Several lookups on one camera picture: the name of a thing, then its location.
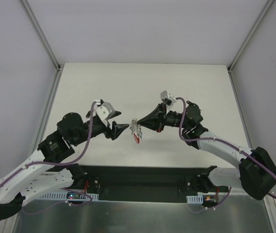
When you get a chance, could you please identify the right grey cable duct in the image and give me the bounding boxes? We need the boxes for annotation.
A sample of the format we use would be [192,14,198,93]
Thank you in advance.
[186,195,204,204]

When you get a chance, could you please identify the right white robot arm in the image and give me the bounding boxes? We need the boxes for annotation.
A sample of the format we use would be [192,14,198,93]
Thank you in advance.
[137,101,276,200]

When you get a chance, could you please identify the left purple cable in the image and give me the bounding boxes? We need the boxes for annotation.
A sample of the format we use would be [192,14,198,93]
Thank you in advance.
[0,101,99,229]

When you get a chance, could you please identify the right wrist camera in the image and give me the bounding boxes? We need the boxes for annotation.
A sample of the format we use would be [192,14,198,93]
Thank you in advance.
[160,90,177,107]

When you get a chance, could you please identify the left grey cable duct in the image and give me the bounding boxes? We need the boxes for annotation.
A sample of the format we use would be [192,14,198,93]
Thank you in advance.
[35,191,99,201]

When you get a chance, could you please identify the red handled keyring carabiner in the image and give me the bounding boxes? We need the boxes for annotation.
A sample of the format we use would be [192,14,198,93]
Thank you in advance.
[129,118,143,144]

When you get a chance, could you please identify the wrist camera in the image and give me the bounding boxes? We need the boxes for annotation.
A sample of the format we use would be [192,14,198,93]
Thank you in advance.
[93,100,115,127]
[160,90,177,107]

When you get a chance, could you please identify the grey cable duct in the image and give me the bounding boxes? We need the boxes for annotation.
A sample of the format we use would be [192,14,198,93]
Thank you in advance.
[35,191,99,201]
[186,195,204,204]

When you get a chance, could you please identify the aluminium frame post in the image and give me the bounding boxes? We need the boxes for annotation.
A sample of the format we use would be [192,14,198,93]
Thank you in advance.
[227,0,276,74]
[19,0,61,71]

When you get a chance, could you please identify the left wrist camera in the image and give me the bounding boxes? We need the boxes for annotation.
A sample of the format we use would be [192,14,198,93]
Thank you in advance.
[93,100,115,127]

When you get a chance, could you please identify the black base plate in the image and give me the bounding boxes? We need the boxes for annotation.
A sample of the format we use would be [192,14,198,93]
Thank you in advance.
[69,166,228,203]

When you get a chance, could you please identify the left aluminium frame post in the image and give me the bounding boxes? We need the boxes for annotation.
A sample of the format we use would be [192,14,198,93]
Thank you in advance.
[19,0,61,71]

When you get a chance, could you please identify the right aluminium frame post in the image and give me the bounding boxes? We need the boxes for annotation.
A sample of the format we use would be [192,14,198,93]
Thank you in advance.
[227,0,276,74]

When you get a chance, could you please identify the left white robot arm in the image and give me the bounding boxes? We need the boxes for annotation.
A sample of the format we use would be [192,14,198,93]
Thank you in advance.
[0,113,129,220]

